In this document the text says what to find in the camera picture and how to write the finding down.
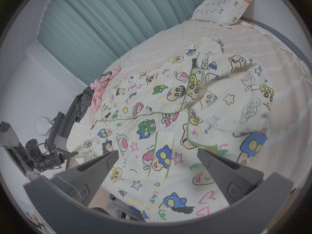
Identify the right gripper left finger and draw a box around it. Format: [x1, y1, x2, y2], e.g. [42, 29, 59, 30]
[52, 150, 119, 208]

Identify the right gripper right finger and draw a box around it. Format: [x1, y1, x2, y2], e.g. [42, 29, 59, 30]
[197, 148, 265, 206]

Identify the white printed pyjama top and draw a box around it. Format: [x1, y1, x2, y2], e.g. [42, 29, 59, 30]
[66, 39, 275, 223]

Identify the bed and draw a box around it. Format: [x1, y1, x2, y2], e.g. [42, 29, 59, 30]
[64, 0, 312, 210]

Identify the white trash bin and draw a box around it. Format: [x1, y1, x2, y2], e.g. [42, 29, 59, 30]
[34, 116, 51, 136]

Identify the dark grey garment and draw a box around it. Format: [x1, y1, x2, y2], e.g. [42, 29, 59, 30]
[74, 87, 94, 124]

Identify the pink garment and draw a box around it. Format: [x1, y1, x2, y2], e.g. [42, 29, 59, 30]
[90, 65, 122, 111]

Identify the blue-green curtain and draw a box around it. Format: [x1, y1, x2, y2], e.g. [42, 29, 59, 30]
[37, 0, 210, 87]

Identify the white printed pillow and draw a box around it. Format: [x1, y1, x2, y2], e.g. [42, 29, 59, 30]
[192, 0, 254, 26]

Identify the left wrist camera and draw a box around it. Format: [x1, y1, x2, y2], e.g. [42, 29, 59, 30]
[46, 140, 58, 153]

